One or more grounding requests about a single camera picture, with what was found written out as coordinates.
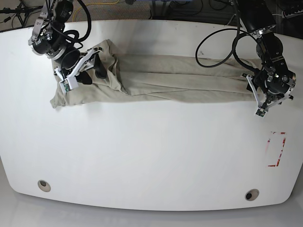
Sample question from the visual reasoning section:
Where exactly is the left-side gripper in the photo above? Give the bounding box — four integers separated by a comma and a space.
241, 73, 294, 111

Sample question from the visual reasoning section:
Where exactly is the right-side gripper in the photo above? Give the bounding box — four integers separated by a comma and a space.
53, 47, 107, 85

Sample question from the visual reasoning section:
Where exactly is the beige T-shirt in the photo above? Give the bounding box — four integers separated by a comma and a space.
50, 40, 255, 108

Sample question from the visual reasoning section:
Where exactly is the red tape rectangle marking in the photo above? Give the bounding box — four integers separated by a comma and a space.
265, 131, 286, 167

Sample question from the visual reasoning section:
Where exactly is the white power strip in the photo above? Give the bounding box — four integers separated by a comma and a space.
282, 8, 303, 19

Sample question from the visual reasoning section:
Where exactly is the black tripod stand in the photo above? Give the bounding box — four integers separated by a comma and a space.
0, 0, 43, 28

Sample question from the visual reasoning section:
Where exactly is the left-side wrist camera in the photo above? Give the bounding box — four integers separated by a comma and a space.
256, 109, 266, 117

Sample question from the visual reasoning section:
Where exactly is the right-side wrist camera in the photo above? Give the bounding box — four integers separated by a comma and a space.
59, 77, 79, 94

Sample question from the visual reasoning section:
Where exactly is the yellow cable on floor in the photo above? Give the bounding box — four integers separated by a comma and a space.
72, 1, 119, 22

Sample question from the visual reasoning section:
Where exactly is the right table cable grommet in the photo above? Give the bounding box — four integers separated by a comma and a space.
245, 189, 259, 201

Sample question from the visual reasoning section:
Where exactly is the table cable grommet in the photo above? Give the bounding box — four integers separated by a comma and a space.
245, 189, 259, 201
37, 180, 51, 192

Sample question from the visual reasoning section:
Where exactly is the left table cable grommet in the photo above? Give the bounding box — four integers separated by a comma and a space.
37, 180, 51, 192

